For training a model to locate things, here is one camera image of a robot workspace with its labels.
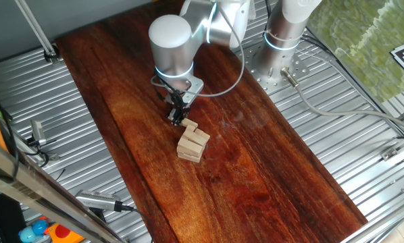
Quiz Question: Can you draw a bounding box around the silver ribbed camera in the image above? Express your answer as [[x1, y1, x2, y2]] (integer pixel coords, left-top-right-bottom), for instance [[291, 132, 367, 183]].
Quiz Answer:
[[74, 189, 122, 212]]

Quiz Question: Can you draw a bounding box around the black hanging cable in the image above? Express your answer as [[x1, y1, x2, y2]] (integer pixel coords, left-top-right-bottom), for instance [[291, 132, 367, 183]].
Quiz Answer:
[[0, 79, 21, 185]]

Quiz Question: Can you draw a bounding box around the aluminium corner bracket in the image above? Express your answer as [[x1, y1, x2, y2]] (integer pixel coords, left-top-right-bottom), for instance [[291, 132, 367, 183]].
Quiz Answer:
[[380, 143, 401, 162]]

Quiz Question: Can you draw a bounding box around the black equipment case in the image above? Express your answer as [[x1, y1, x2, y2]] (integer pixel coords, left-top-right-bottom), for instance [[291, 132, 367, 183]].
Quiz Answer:
[[0, 194, 27, 243]]

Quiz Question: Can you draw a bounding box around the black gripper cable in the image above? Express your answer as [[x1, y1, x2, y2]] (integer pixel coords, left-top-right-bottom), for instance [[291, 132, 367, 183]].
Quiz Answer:
[[151, 73, 189, 111]]

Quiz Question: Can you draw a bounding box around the small grey camera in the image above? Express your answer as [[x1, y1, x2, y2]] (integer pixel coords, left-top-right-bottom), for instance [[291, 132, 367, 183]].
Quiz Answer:
[[30, 119, 48, 146]]

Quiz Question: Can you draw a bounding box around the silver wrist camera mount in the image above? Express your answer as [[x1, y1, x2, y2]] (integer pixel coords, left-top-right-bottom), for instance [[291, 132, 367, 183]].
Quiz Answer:
[[182, 76, 205, 105]]

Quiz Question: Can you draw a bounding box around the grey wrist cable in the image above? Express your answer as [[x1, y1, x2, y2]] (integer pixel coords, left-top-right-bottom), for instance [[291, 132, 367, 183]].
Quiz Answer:
[[150, 0, 246, 98]]

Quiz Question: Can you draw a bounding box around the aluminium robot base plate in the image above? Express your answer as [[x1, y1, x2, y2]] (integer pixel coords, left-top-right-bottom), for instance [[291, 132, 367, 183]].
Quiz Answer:
[[235, 42, 311, 96]]

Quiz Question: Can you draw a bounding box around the aluminium stand pole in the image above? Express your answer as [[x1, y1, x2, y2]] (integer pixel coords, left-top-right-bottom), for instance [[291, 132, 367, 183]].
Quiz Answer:
[[14, 0, 61, 65]]

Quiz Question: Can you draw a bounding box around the light blue round toy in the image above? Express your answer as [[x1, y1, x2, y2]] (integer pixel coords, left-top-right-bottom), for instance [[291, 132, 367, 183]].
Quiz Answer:
[[18, 225, 37, 243]]

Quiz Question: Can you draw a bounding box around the black small camera cable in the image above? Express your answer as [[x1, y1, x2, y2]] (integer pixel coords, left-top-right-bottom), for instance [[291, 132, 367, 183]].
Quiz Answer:
[[21, 134, 59, 169]]

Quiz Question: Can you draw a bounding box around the grey base cable with connector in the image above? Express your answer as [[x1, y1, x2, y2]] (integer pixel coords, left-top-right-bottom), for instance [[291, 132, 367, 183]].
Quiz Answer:
[[280, 66, 404, 134]]

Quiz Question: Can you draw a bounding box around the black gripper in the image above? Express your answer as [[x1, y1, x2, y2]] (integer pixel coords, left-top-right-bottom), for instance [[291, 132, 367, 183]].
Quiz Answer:
[[164, 92, 191, 127]]

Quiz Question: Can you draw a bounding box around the orange emergency stop box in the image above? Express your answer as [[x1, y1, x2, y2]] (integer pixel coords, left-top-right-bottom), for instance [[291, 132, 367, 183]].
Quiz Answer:
[[43, 222, 86, 243]]

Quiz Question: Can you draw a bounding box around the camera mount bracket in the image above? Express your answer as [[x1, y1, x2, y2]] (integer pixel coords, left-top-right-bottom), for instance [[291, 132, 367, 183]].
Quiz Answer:
[[86, 207, 109, 224]]

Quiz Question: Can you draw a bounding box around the steel frame bar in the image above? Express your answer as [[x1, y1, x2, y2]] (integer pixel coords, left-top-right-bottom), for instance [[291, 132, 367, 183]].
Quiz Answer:
[[0, 133, 127, 243]]

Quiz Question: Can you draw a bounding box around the dark red wooden board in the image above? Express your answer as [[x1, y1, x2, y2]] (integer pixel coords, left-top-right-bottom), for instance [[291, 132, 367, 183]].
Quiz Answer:
[[55, 0, 368, 243]]

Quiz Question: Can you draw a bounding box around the black base cable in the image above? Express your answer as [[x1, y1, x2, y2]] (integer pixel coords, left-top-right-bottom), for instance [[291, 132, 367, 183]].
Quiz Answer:
[[298, 33, 404, 139]]

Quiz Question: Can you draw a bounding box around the black ribbed camera cable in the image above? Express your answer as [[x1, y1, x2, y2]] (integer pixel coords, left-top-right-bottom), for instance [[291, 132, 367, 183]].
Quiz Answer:
[[113, 200, 155, 243]]

